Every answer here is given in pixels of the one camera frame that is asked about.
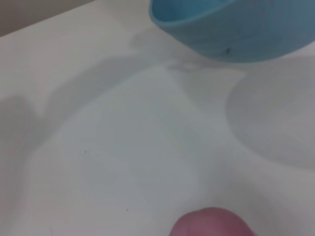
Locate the pink toy peach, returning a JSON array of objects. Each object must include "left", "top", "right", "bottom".
[{"left": 169, "top": 206, "right": 256, "bottom": 236}]

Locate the blue plastic bowl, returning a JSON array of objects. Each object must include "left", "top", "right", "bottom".
[{"left": 148, "top": 0, "right": 315, "bottom": 63}]

